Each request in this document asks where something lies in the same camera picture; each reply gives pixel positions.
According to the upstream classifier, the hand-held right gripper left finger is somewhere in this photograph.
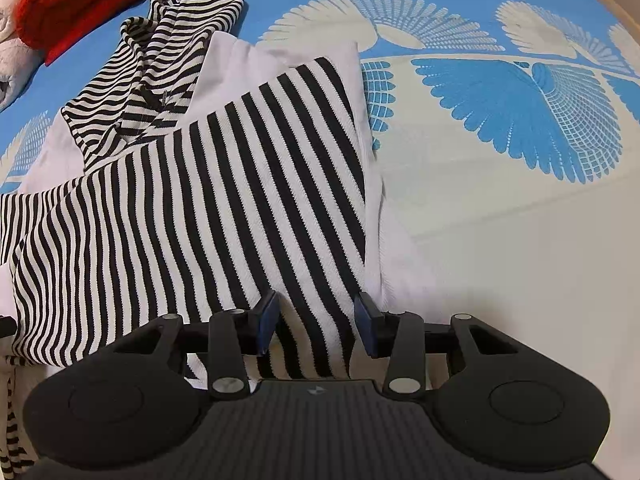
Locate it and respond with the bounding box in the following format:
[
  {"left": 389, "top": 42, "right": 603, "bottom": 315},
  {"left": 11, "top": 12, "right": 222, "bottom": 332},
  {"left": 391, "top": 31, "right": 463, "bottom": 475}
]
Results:
[{"left": 107, "top": 289, "right": 282, "bottom": 402}]

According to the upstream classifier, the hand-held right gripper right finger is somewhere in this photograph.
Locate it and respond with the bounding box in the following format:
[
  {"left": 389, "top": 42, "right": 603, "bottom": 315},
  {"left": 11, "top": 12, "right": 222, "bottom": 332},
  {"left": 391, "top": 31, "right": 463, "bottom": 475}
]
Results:
[{"left": 353, "top": 291, "right": 521, "bottom": 401}]

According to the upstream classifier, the white garment with wide stripes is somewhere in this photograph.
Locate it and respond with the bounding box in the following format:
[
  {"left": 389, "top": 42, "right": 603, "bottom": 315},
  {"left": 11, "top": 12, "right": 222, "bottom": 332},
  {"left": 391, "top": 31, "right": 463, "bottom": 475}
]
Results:
[{"left": 0, "top": 31, "right": 437, "bottom": 382}]

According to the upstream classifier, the blue white patterned bed sheet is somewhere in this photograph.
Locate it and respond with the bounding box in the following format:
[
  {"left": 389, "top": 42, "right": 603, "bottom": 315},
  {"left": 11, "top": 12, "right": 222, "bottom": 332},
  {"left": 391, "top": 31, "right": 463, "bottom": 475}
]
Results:
[{"left": 0, "top": 0, "right": 640, "bottom": 356}]

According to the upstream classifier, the thin striped black white garment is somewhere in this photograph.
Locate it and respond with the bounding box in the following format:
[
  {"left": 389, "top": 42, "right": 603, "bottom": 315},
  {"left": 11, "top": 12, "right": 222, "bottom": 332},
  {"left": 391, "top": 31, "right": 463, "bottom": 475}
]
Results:
[{"left": 0, "top": 0, "right": 247, "bottom": 463}]

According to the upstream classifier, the white towel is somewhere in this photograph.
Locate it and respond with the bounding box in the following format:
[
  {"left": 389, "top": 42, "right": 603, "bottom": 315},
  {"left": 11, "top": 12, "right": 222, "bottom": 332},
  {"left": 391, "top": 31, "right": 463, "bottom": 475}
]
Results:
[{"left": 0, "top": 0, "right": 47, "bottom": 111}]

